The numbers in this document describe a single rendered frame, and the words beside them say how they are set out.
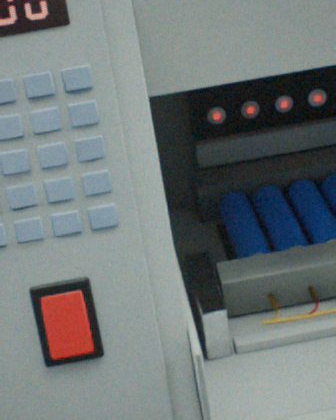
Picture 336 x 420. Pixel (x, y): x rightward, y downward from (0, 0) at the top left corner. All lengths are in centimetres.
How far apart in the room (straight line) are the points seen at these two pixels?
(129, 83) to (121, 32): 2
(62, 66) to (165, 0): 5
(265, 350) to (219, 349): 2
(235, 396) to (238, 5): 17
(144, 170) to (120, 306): 6
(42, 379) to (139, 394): 4
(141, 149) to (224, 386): 12
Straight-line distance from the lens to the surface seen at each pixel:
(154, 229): 33
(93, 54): 32
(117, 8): 32
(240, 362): 40
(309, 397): 38
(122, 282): 33
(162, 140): 53
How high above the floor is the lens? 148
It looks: 12 degrees down
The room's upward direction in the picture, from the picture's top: 10 degrees counter-clockwise
